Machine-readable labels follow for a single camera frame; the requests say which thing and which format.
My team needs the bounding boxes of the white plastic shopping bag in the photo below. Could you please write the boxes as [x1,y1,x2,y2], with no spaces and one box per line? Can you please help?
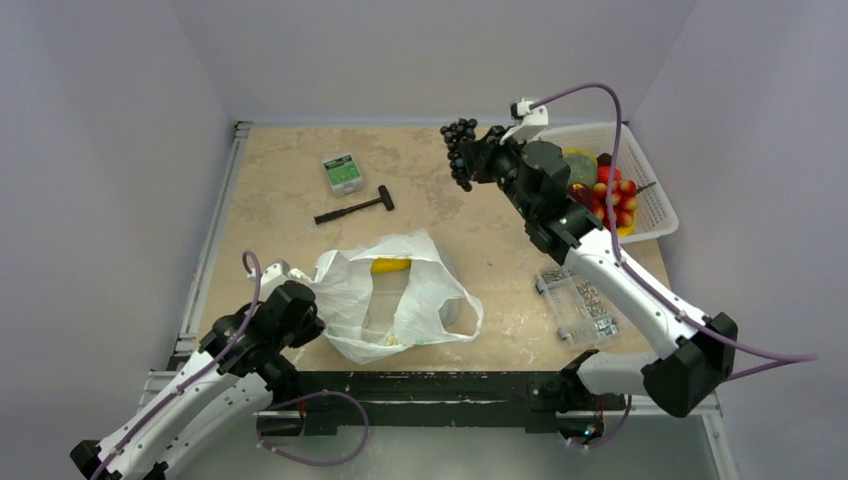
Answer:
[289,229,484,365]

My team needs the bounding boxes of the dark fake grape bunch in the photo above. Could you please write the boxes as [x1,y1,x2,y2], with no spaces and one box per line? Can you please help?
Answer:
[439,118,478,192]

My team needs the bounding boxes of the red fake cherry bunch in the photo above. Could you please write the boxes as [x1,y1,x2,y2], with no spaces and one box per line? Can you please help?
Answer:
[589,180,656,228]

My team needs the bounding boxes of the yellow fake lemon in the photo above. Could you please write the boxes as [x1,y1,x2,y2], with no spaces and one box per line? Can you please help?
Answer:
[370,258,412,275]
[563,147,596,161]

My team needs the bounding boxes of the dark red fake apple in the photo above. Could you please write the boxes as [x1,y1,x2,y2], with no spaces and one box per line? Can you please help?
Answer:
[569,183,595,209]

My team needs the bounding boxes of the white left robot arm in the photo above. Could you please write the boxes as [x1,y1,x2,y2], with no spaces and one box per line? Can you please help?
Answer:
[69,280,325,479]

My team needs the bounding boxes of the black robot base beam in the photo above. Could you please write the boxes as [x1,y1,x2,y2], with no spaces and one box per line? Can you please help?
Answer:
[257,367,626,441]

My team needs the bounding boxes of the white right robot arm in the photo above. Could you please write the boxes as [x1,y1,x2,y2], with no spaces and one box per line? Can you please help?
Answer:
[441,125,739,418]

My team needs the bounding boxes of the yellow fake lemon in basket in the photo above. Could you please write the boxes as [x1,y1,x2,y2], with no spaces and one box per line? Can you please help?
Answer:
[563,147,596,161]

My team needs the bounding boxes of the green fake melon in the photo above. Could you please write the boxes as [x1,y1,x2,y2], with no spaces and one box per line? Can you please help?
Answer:
[564,152,598,187]

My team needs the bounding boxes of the red fake strawberry in basket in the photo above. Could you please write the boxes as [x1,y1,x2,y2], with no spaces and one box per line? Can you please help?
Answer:
[597,165,622,185]

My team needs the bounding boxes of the dark maroon fake fruit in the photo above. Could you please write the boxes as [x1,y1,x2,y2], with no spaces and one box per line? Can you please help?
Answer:
[596,153,612,167]

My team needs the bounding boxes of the yellow fake banana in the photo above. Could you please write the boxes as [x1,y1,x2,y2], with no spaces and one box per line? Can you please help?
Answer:
[615,210,638,237]

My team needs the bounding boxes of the white plastic basket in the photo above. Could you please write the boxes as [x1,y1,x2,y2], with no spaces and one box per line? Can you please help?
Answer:
[537,122,679,245]

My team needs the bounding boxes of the clear compartment screw organizer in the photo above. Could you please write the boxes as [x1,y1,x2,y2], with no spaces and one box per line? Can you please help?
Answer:
[535,266,624,348]

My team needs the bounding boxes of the green labelled screw box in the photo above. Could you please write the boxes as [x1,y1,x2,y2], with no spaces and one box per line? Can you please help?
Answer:
[322,153,365,198]

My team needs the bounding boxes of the black rubber mallet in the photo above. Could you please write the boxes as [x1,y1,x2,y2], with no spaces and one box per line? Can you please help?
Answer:
[314,185,395,225]

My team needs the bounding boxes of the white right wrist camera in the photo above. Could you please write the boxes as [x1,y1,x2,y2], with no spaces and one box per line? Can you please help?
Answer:
[505,98,549,142]

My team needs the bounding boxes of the aluminium frame rail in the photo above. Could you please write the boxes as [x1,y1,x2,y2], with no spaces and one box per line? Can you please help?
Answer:
[172,121,253,357]

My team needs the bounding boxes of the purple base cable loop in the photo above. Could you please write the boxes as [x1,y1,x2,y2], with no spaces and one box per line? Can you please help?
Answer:
[255,386,368,466]

